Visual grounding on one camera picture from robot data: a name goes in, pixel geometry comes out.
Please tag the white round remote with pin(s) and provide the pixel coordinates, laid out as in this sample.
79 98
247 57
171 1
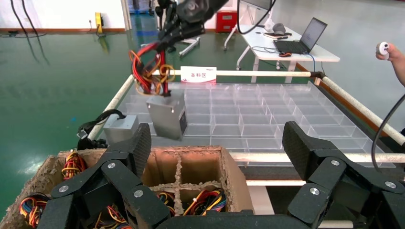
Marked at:
382 49

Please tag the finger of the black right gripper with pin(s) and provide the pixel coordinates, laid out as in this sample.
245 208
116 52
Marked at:
186 31
166 19

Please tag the orange black mouse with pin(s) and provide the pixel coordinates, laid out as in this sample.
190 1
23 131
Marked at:
285 54

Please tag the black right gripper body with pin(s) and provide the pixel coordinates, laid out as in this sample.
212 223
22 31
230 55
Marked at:
199 9

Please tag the person's hand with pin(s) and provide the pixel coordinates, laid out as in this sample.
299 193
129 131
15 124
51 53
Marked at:
395 52

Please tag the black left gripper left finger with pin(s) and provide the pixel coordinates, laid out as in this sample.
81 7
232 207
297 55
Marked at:
95 189

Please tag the red box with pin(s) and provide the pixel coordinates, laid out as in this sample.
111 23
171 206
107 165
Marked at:
226 22

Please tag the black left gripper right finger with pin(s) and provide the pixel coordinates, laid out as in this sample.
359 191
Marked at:
340 185

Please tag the white sign with red print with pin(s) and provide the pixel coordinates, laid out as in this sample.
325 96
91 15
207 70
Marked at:
198 75

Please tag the white desk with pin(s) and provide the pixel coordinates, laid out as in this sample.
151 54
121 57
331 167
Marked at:
269 47

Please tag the clear plastic divider tray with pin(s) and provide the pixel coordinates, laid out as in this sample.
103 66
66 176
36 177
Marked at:
253 117

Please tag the black laptop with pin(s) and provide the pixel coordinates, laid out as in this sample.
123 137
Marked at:
300 39

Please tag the person's forearm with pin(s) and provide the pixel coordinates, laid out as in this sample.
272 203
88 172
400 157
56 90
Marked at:
401 71

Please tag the grey cap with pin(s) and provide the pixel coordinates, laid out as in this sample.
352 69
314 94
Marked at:
279 28

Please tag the worn cardboard box with dividers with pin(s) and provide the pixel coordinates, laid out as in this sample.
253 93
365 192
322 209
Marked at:
231 180

